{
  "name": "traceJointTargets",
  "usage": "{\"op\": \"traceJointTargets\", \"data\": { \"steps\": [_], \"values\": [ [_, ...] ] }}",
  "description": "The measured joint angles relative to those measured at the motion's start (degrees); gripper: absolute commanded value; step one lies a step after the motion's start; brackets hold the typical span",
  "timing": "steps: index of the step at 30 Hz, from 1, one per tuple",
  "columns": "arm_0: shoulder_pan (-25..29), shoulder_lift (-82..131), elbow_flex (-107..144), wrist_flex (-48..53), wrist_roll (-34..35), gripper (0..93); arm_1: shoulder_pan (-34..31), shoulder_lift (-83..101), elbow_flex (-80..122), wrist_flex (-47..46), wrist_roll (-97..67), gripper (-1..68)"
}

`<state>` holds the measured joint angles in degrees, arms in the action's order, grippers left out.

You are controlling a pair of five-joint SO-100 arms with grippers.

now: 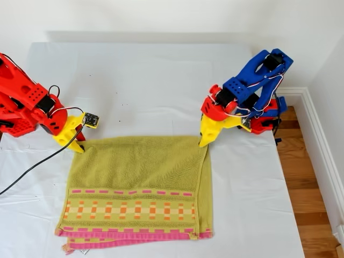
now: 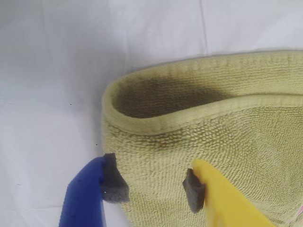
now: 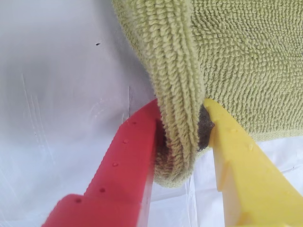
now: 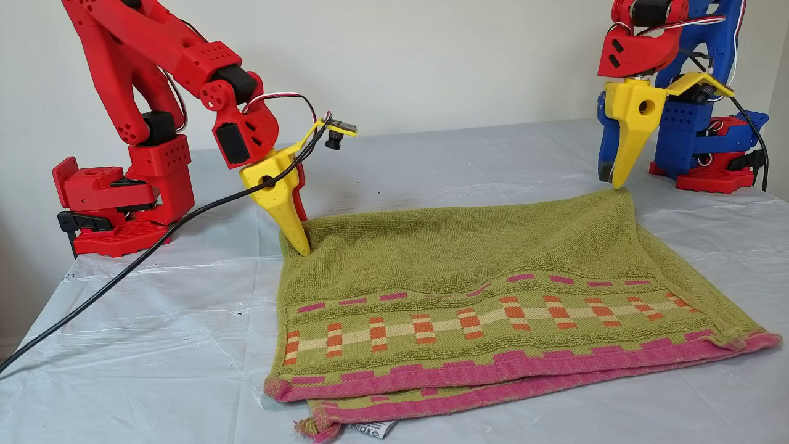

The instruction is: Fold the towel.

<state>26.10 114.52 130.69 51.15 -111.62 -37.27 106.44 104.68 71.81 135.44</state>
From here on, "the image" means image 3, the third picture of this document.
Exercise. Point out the green towel with pink border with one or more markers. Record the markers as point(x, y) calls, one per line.
point(236, 71)

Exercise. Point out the white plastic table cover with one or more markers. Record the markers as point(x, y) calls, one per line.
point(59, 82)

